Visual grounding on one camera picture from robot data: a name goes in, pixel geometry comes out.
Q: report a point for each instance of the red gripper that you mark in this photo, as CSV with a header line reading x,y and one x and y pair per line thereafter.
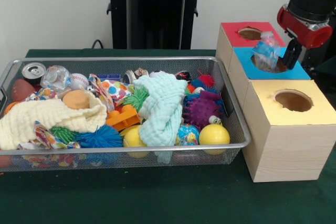
x,y
309,33

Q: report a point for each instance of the crushed clear plastic bottle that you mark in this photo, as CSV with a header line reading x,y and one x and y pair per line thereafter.
x,y
265,53

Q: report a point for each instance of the mint green cloth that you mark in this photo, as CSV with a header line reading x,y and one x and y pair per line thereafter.
x,y
162,111

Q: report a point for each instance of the shallow metal mesh bin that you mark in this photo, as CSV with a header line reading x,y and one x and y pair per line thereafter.
x,y
204,62

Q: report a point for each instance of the wooden box with three holes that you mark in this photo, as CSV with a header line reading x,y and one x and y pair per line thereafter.
x,y
286,142

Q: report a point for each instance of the black chair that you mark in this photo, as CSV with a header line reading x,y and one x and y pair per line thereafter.
x,y
325,61

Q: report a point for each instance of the purple spiky ball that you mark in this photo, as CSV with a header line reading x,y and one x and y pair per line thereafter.
x,y
202,108

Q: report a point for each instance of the yellow smooth ball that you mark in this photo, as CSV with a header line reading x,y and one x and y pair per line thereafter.
x,y
214,136

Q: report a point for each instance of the globe print ball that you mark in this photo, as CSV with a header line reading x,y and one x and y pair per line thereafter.
x,y
187,134

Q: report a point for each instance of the orange plastic block toy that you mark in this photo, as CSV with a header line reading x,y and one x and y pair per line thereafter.
x,y
122,117

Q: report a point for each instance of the dark green table cloth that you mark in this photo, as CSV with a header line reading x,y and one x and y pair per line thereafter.
x,y
157,197

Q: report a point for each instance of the tan foam ball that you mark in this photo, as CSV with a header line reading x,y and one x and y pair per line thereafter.
x,y
76,100

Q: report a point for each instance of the silver topped drink can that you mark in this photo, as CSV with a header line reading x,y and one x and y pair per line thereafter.
x,y
33,70

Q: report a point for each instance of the cream yellow cloth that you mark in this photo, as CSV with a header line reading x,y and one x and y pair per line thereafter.
x,y
39,113

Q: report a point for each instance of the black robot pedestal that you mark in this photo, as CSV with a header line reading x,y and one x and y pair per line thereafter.
x,y
157,11

